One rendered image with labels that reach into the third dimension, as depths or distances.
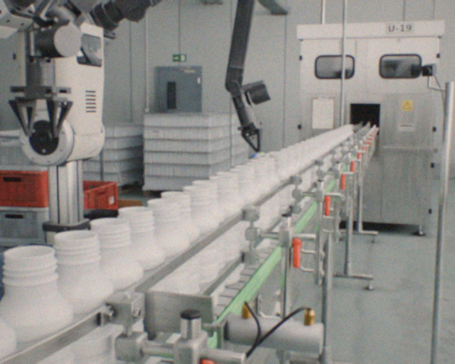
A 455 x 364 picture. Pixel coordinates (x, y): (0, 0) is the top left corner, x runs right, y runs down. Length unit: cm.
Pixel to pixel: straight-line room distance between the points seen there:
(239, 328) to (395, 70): 554
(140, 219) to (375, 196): 553
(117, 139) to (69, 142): 693
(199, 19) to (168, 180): 494
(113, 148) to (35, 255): 808
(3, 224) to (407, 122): 392
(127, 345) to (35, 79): 78
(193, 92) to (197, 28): 130
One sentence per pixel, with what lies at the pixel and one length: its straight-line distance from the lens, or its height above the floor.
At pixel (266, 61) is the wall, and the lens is 1181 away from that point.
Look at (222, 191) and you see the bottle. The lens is 88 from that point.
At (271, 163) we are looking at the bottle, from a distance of 123.
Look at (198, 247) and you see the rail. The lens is 69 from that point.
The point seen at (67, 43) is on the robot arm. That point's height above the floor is 139.
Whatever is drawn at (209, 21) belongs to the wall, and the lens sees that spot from 1220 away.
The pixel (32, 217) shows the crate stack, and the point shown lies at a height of 61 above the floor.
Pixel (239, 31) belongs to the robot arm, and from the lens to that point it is 188.
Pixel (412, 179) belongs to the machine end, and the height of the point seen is 57.
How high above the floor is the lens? 127
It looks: 7 degrees down
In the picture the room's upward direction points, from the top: straight up
